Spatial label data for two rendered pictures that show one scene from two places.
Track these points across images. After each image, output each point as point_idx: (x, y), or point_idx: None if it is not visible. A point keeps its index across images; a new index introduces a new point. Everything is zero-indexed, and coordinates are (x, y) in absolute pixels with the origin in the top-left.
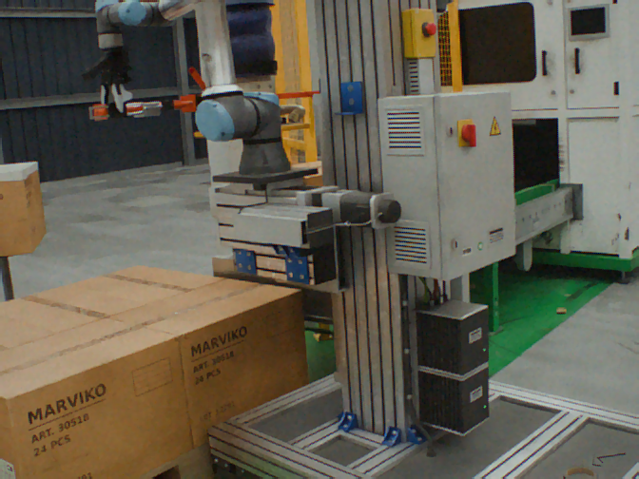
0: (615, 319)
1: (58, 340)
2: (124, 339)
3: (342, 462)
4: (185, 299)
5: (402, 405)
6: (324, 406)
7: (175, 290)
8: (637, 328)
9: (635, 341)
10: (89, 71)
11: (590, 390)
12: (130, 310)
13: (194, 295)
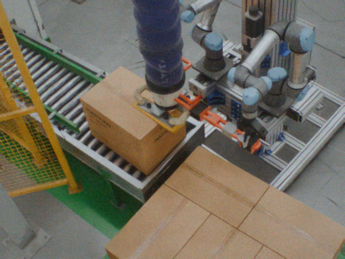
0: (103, 63)
1: (276, 238)
2: (276, 207)
3: (292, 153)
4: (207, 195)
5: (283, 124)
6: (241, 163)
7: (185, 206)
8: (118, 58)
9: (135, 62)
10: (267, 130)
11: (186, 87)
12: (224, 219)
13: (198, 193)
